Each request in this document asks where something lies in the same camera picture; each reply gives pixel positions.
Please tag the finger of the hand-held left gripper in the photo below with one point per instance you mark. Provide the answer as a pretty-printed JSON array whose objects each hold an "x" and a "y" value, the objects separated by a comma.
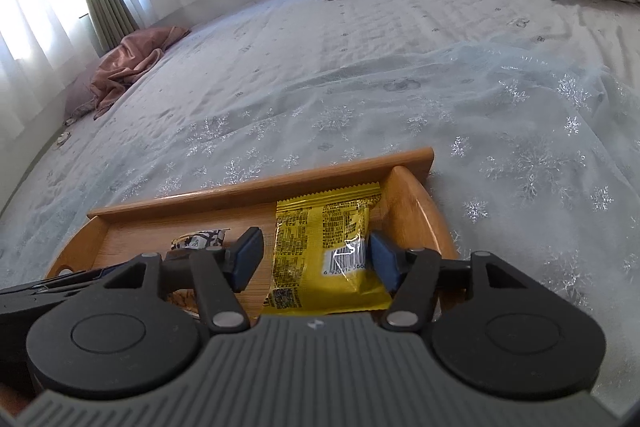
[{"x": 90, "y": 279}]

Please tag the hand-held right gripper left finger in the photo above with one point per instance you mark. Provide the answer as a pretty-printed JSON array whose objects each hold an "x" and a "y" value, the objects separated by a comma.
[{"x": 247, "y": 257}]

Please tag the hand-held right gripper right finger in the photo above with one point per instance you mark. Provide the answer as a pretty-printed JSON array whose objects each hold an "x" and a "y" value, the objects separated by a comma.
[{"x": 384, "y": 263}]

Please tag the chocolate almond bar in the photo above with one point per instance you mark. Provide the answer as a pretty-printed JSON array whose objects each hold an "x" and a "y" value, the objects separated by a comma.
[{"x": 200, "y": 239}]

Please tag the yellow snack packet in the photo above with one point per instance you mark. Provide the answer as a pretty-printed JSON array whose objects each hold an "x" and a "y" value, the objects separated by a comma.
[{"x": 310, "y": 237}]

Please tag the pink crumpled cloth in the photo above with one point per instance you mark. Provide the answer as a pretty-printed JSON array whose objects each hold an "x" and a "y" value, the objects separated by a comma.
[{"x": 130, "y": 62}]

